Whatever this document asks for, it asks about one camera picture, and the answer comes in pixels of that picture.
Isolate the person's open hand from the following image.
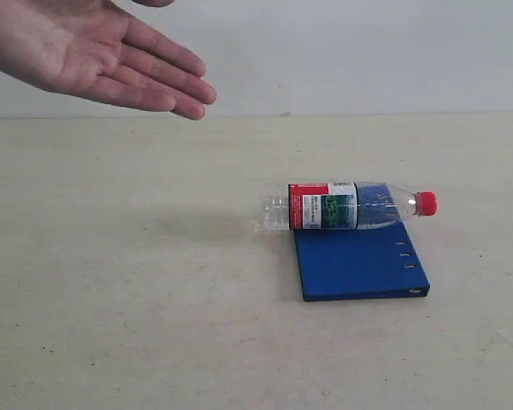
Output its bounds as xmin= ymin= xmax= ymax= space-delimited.
xmin=0 ymin=1 xmax=217 ymax=120

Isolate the clear plastic water bottle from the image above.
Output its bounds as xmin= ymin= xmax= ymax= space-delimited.
xmin=253 ymin=181 xmax=438 ymax=231

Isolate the blue ring binder notebook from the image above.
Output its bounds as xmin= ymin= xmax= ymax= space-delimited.
xmin=293 ymin=222 xmax=430 ymax=302

